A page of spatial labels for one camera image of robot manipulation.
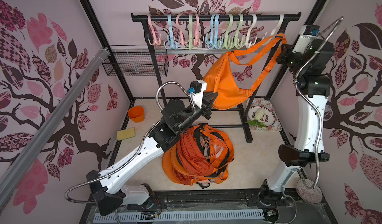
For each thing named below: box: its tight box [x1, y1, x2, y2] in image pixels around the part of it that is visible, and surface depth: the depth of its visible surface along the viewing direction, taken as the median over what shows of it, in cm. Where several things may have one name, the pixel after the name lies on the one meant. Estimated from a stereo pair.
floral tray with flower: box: [245, 99, 283, 131], surface depth 108 cm
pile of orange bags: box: [162, 123, 235, 189], surface depth 79 cm
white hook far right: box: [262, 13, 285, 46], surface depth 61 cm
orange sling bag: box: [203, 32, 287, 111], surface depth 62 cm
